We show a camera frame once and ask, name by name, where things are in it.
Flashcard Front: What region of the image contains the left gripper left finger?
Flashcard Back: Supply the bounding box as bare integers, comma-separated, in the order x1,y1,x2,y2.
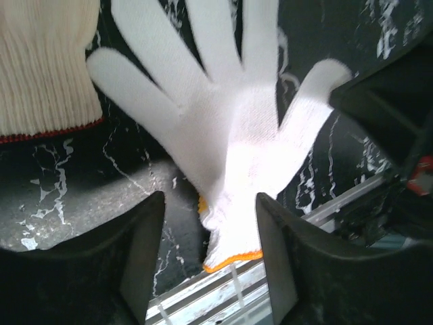
1,191,165,324

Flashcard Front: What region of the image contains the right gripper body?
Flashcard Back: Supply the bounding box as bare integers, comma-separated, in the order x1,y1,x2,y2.
330,43,432,196

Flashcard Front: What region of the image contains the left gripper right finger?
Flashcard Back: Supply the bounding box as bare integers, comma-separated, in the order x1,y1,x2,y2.
256,193,432,324

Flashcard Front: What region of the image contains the white glove orange cuff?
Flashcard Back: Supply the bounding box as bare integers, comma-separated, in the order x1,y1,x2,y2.
87,1,351,273

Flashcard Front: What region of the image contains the cream knit glove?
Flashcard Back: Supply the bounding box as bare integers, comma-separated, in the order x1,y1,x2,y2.
1,1,103,144

